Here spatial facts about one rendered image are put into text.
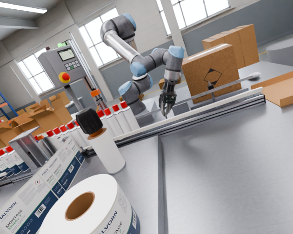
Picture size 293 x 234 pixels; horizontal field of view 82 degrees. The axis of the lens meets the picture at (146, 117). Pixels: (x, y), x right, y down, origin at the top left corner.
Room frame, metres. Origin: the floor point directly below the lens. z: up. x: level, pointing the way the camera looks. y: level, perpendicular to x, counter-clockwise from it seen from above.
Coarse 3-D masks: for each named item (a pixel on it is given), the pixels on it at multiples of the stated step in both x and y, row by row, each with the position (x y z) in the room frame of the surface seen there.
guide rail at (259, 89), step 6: (252, 90) 0.73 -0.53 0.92; (258, 90) 0.72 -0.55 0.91; (234, 96) 0.75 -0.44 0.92; (240, 96) 0.74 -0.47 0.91; (246, 96) 0.74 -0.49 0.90; (216, 102) 0.78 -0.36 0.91; (222, 102) 0.76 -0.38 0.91; (228, 102) 0.76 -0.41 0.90; (198, 108) 0.80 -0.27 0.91; (204, 108) 0.78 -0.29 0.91; (210, 108) 0.78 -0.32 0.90; (186, 114) 0.80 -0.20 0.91; (192, 114) 0.80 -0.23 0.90; (168, 120) 0.83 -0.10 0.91; (174, 120) 0.82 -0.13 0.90; (150, 126) 0.85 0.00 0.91; (156, 126) 0.84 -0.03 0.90; (132, 132) 0.88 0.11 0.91; (138, 132) 0.87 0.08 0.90; (114, 138) 0.90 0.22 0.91; (120, 138) 0.89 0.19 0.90
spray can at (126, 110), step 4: (120, 104) 0.92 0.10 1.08; (124, 104) 0.91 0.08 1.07; (124, 108) 0.91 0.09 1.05; (128, 108) 0.91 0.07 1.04; (124, 112) 0.90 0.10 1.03; (128, 112) 0.90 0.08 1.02; (132, 112) 0.92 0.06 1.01; (128, 116) 0.90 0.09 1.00; (132, 116) 0.90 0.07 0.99; (128, 120) 0.90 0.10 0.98; (132, 120) 0.90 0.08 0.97; (136, 120) 0.93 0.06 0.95; (132, 124) 0.90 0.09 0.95; (136, 124) 0.91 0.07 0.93; (132, 128) 0.90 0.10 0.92; (136, 128) 0.90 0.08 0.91
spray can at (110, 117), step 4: (108, 108) 0.93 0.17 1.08; (108, 112) 0.92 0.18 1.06; (108, 116) 0.91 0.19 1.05; (112, 116) 0.91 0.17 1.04; (108, 120) 0.91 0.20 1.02; (112, 120) 0.91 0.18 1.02; (116, 120) 0.93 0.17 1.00; (112, 124) 0.91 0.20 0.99; (116, 124) 0.91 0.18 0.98; (112, 128) 0.91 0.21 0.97; (116, 128) 0.91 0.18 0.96; (120, 128) 0.93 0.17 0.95; (116, 132) 0.91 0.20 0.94; (120, 132) 0.91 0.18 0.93; (120, 140) 0.91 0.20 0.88
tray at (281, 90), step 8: (288, 72) 0.84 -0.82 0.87; (272, 80) 0.86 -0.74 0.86; (280, 80) 0.85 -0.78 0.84; (288, 80) 0.82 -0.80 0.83; (264, 88) 0.85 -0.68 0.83; (272, 88) 0.81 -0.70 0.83; (280, 88) 0.78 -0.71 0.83; (288, 88) 0.74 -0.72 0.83; (272, 96) 0.74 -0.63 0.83; (280, 96) 0.71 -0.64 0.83; (288, 96) 0.63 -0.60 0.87; (280, 104) 0.63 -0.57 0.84; (288, 104) 0.63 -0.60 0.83
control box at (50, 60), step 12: (60, 48) 1.03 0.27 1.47; (72, 48) 1.07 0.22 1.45; (48, 60) 0.97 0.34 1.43; (60, 60) 1.01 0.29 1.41; (72, 60) 1.05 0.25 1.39; (48, 72) 1.01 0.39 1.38; (60, 72) 0.98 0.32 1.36; (72, 72) 1.02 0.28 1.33; (84, 72) 1.07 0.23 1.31; (60, 84) 0.97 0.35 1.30
